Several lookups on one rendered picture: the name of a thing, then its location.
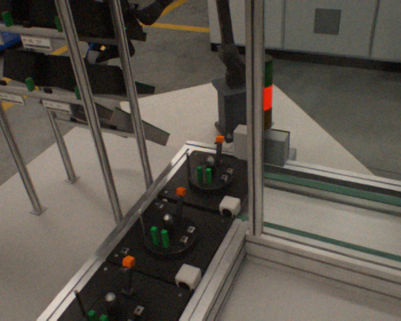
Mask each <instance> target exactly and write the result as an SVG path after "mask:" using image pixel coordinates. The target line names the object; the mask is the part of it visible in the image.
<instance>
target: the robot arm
mask: <svg viewBox="0 0 401 321"><path fill-rule="evenodd" d="M173 1H174V0H146V1H145V2H143V3H141V4H137V3H129V1H127V0H120V5H121V10H122V16H123V22H124V29H128V30H132V31H140V32H143V28H142V27H143V25H141V24H140V23H139V22H138V20H137V19H139V21H140V22H141V23H142V24H144V25H152V24H154V23H155V22H156V21H157V19H158V18H159V17H160V15H161V14H162V12H163V11H164V9H166V8H167V7H168V5H170V4H171V3H172V2H173ZM216 2H217V12H218V18H219V26H220V32H221V45H218V46H217V48H218V51H219V54H218V56H219V58H220V59H221V61H222V63H223V64H224V65H225V66H226V67H227V68H226V72H225V83H226V84H227V85H228V87H230V88H231V89H235V88H238V87H242V86H246V65H245V62H244V61H243V60H242V59H241V58H240V57H239V53H238V50H237V47H236V45H235V42H234V38H233V27H232V20H231V11H230V5H229V0H216ZM127 41H128V48H129V53H130V57H132V56H133V55H134V53H135V49H134V46H133V45H132V42H131V39H127ZM87 44H88V46H89V48H88V50H87V53H86V56H85V58H86V59H87V58H88V52H89V50H92V51H95V50H96V49H100V48H101V47H102V46H104V47H105V49H104V50H103V52H102V53H100V54H99V56H98V57H97V58H96V62H97V63H99V62H104V61H106V60H110V59H115V58H119V57H120V56H119V52H118V46H117V45H107V44H99V43H93V42H87Z"/></svg>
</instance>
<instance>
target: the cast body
mask: <svg viewBox="0 0 401 321"><path fill-rule="evenodd" d="M102 52H103V50H102V49H96V50H95V51H92V50H89V52H88V58H87V60H88V61H89V62H90V63H91V64H104V65H108V60H106V61H104V62H99V63H97V62H96V58H97V57H98V56H99V54H100V53H102Z"/></svg>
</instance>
